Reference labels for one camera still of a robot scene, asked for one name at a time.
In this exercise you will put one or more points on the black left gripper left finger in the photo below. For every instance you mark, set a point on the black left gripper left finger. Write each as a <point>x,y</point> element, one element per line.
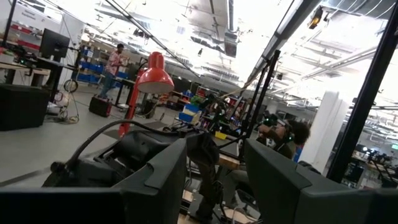
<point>155,193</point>

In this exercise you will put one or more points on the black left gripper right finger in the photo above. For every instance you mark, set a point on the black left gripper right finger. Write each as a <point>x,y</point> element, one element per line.
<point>280,186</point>

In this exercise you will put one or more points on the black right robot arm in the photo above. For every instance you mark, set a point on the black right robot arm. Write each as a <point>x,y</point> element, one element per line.
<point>136,149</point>

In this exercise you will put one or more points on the shelf with blue bins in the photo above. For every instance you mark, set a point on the shelf with blue bins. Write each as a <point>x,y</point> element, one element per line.
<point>90,67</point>

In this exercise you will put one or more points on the seated person with headset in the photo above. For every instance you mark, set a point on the seated person with headset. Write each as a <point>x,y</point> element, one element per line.
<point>289,137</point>

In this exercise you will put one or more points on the black and red case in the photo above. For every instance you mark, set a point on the black and red case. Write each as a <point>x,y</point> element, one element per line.
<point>100,106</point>

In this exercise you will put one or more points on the white room column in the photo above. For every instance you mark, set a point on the white room column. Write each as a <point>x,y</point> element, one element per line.
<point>323,130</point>

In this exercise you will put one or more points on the small yellow tray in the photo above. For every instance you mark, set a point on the small yellow tray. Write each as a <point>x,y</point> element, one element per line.
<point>220,135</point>

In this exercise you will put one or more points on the blue storage bins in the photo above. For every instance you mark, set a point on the blue storage bins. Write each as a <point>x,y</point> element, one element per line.
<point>189,113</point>

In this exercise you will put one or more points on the large black box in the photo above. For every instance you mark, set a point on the large black box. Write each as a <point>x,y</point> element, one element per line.
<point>21,107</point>

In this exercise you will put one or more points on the black tripod stand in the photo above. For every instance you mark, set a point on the black tripod stand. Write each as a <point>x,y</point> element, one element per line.
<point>264,93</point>

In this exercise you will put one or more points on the standing person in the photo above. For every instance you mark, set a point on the standing person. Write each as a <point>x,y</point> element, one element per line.
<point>112,68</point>

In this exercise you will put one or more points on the red desk lamp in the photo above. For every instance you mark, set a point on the red desk lamp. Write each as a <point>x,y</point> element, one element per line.
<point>155,77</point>

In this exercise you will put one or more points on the wooden desk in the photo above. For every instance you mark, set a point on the wooden desk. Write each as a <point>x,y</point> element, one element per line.
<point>18,68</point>

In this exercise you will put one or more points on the black computer monitor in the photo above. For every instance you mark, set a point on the black computer monitor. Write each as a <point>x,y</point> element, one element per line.
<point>54,43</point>

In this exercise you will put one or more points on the amber ceiling light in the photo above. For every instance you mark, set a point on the amber ceiling light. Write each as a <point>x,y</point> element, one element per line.
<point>315,18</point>

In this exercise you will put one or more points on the black rig frame post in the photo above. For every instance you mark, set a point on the black rig frame post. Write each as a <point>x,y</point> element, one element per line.
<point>363,102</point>

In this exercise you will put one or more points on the black rig frame beam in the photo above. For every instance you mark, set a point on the black rig frame beam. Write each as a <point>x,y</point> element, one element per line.
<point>280,34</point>

